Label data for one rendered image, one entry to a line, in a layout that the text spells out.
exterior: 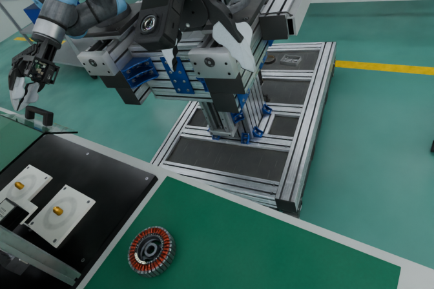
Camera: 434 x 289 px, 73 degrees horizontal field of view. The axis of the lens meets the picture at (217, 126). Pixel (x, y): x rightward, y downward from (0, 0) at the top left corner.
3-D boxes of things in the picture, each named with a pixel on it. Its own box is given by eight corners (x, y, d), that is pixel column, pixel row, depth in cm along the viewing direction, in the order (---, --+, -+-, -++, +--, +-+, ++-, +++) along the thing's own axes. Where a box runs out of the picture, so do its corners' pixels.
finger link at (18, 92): (11, 110, 76) (24, 77, 77) (2, 106, 79) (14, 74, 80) (24, 113, 78) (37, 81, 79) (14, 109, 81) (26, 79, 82)
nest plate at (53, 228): (68, 186, 95) (65, 184, 94) (95, 202, 87) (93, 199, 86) (30, 227, 87) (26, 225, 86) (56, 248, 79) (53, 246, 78)
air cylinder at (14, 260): (22, 246, 83) (8, 237, 79) (36, 257, 79) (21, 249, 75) (7, 262, 80) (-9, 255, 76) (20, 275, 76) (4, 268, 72)
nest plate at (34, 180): (31, 166, 108) (29, 164, 107) (53, 178, 100) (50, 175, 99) (-5, 200, 100) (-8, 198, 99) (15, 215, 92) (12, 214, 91)
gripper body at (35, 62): (25, 76, 75) (42, 33, 76) (10, 73, 80) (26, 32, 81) (53, 87, 81) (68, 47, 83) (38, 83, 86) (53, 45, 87)
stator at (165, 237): (156, 224, 78) (150, 217, 75) (185, 246, 71) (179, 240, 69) (125, 260, 73) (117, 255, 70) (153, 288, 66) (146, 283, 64)
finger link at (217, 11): (251, 31, 39) (201, -20, 36) (247, 37, 38) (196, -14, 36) (230, 49, 43) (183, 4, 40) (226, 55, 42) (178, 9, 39)
